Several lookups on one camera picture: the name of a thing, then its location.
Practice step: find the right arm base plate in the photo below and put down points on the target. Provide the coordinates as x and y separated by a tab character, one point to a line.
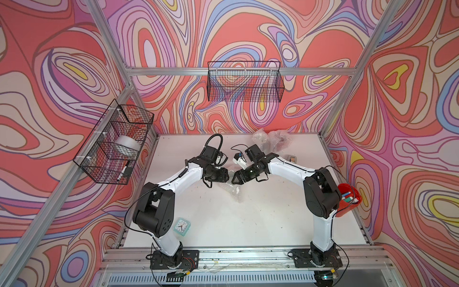
315	258

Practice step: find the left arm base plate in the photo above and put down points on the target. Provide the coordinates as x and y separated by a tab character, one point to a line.
183	260

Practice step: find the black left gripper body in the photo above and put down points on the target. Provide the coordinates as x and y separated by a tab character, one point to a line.
217	175

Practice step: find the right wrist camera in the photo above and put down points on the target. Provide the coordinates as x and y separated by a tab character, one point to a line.
240	160

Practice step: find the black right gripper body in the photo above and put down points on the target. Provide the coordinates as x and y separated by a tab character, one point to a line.
250	173

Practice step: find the white tape roll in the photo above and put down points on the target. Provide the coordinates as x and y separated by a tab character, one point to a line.
127	146

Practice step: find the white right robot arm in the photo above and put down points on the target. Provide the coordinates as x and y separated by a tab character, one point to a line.
320	190

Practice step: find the grey tape dispenser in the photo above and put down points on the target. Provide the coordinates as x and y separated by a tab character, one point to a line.
291	159

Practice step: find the black marker in basket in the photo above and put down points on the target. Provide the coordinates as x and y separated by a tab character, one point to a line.
122	172

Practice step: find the teal alarm clock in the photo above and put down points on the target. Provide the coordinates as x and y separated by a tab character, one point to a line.
181	227

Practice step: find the wire basket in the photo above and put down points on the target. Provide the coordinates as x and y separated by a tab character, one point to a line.
245	81
111	153

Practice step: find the left wire basket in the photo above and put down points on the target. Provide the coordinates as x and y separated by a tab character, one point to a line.
111	153

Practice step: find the red pen cup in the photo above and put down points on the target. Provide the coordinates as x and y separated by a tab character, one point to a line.
350	199

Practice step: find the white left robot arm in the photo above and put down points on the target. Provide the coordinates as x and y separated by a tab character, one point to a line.
154	212

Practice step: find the back wire basket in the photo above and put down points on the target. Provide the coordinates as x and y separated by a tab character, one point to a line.
245	81

